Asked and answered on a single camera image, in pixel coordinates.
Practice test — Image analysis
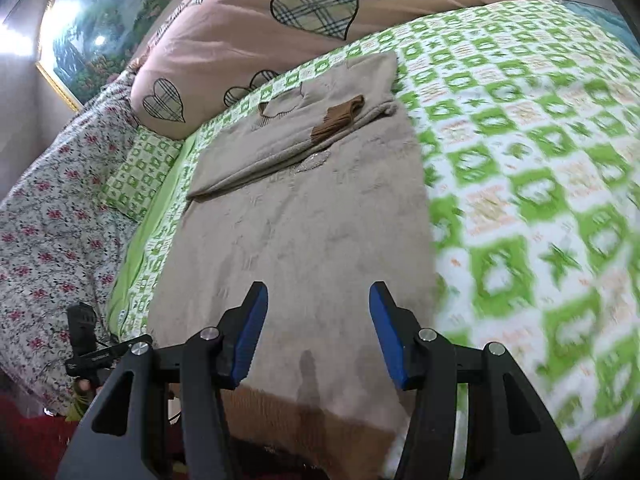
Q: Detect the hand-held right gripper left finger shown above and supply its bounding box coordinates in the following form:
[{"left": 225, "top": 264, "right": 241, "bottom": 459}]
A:
[{"left": 55, "top": 281, "right": 269, "bottom": 480}]

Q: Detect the framed landscape painting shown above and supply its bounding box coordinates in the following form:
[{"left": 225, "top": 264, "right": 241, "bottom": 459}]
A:
[{"left": 35, "top": 0, "right": 211, "bottom": 111}]

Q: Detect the floral print blanket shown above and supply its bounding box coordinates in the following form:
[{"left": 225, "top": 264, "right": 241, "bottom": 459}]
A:
[{"left": 0, "top": 67, "right": 146, "bottom": 413}]

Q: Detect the green checkered pillow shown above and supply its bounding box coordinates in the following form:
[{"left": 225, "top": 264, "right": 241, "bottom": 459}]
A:
[{"left": 102, "top": 127, "right": 186, "bottom": 223}]

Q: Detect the red cloth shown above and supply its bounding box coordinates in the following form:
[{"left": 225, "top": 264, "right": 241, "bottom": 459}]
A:
[{"left": 0, "top": 394, "right": 83, "bottom": 480}]

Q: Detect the beige knit sweater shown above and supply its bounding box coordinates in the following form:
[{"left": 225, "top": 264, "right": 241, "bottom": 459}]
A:
[{"left": 147, "top": 50, "right": 440, "bottom": 480}]

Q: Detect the light blue cloth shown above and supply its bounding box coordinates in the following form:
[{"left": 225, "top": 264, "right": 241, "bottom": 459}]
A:
[{"left": 565, "top": 1, "right": 628, "bottom": 43}]

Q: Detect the green checkered bed sheet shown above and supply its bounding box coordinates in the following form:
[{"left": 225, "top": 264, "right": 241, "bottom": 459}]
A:
[{"left": 102, "top": 0, "right": 640, "bottom": 480}]

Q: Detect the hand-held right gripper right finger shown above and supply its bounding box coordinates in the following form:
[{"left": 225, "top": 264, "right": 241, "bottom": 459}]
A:
[{"left": 369, "top": 281, "right": 581, "bottom": 480}]

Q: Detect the pink pillow with plaid hearts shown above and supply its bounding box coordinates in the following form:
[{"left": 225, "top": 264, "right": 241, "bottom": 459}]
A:
[{"left": 130, "top": 0, "right": 556, "bottom": 141}]

